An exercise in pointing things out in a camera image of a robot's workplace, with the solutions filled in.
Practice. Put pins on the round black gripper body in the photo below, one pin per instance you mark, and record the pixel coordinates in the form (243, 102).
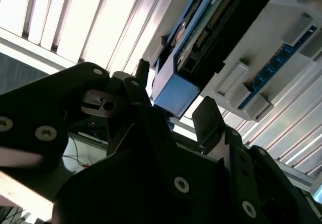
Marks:
(125, 196)

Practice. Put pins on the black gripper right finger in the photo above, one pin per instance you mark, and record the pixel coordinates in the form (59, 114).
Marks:
(208, 123)

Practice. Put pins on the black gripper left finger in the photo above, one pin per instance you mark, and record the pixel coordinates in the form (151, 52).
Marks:
(50, 103)

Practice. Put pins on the hard disk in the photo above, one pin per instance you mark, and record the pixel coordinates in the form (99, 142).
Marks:
(176, 93)

